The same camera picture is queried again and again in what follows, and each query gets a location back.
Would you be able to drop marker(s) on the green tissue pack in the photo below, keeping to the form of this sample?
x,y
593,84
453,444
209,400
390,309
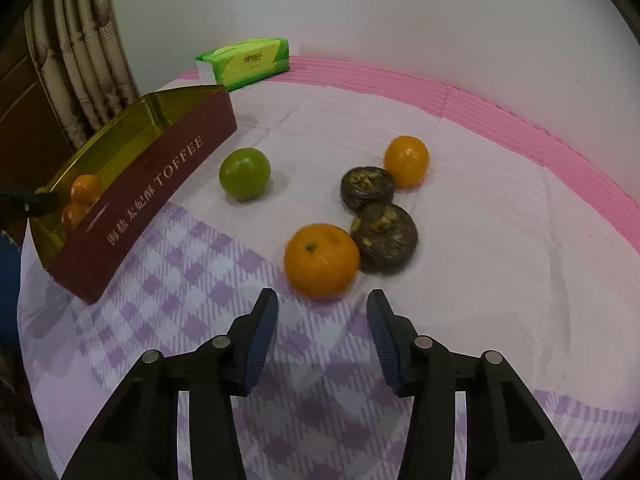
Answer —
x,y
250,62

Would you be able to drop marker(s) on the small smooth orange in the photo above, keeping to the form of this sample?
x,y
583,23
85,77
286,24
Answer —
x,y
406,161

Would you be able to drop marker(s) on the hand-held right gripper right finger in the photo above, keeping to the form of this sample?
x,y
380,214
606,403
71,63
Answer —
x,y
387,345

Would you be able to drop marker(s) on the brown wooden door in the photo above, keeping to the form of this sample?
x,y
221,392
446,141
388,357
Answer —
x,y
25,125

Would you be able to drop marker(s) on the dark brown mangosteen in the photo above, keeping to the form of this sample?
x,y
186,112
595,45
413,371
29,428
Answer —
x,y
385,239
366,188

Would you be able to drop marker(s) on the small red persimmon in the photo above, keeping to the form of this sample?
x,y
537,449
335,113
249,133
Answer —
x,y
74,215

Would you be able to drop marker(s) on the green lime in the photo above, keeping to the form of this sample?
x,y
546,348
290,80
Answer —
x,y
245,174

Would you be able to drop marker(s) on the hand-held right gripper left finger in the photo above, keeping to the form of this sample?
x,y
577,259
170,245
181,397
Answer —
x,y
260,345

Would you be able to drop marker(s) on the maroon tin box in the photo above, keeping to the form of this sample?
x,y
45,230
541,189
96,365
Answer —
x,y
150,195

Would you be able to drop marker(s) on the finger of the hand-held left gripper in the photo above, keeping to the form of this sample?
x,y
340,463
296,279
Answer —
x,y
30,203

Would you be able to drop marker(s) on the large red persimmon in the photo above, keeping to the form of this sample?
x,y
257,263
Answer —
x,y
87,189

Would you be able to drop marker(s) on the orange mandarin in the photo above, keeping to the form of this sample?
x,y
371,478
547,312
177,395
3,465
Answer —
x,y
321,261

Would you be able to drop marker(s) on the bamboo print curtain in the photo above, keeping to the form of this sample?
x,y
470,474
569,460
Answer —
x,y
80,60

